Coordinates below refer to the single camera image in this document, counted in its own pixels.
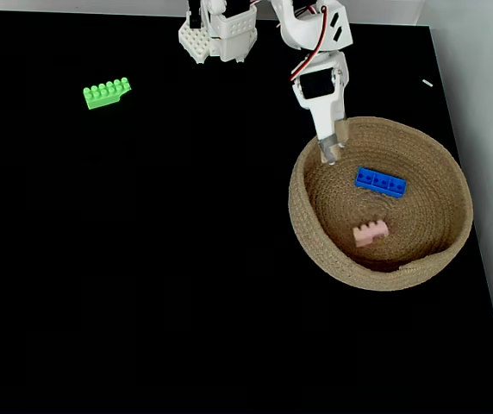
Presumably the green lego block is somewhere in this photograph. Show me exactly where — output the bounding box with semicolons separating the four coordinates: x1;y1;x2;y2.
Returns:
82;77;133;110

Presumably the red servo cable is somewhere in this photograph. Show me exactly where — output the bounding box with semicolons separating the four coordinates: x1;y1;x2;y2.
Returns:
289;3;330;83

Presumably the blue lego block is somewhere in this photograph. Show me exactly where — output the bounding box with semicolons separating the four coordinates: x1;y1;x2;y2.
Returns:
354;166;408;200

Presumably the woven rope basket tray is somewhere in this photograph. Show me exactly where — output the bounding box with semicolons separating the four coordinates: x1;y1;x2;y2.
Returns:
288;116;475;292

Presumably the pink lego block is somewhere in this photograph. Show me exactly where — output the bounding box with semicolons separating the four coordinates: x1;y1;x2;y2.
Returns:
352;219;391;248

